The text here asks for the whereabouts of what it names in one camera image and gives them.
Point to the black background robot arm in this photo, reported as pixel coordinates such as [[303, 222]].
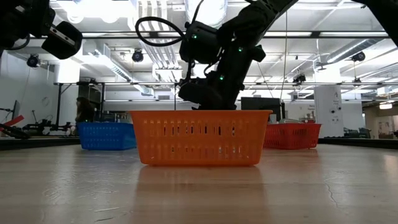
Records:
[[40, 127]]

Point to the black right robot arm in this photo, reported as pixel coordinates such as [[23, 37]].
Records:
[[248, 21]]

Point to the black computer monitor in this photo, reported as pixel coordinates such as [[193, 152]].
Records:
[[262, 105]]

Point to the black ceiling spotlight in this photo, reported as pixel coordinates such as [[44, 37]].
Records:
[[299, 78], [358, 56], [32, 60], [137, 56]]

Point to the orange plastic basket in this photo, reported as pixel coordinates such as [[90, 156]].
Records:
[[199, 140]]

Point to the red plastic basket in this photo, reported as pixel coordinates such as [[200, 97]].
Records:
[[292, 137]]

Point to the small grey monitor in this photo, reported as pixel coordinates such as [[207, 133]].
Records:
[[16, 109]]

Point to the black shelf rack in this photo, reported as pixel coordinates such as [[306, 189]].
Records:
[[90, 90]]

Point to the white cabinet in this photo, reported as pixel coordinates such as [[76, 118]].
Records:
[[328, 109]]

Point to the red bar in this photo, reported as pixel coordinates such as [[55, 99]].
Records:
[[15, 120]]

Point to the person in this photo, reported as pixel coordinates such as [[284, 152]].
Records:
[[84, 112]]

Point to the black curved object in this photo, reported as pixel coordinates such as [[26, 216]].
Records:
[[14, 132]]

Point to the blue plastic basket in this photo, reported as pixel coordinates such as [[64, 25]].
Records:
[[105, 137]]

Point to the lit ceiling lamp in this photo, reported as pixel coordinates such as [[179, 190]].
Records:
[[385, 106]]

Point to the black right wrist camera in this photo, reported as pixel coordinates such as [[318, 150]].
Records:
[[196, 93]]

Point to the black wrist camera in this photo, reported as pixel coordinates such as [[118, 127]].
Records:
[[196, 93], [62, 40]]

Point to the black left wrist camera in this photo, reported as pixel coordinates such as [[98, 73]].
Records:
[[62, 40]]

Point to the thin black metal frame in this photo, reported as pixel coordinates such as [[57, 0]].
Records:
[[175, 102]]

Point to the black upright post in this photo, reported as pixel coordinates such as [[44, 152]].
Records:
[[59, 102]]

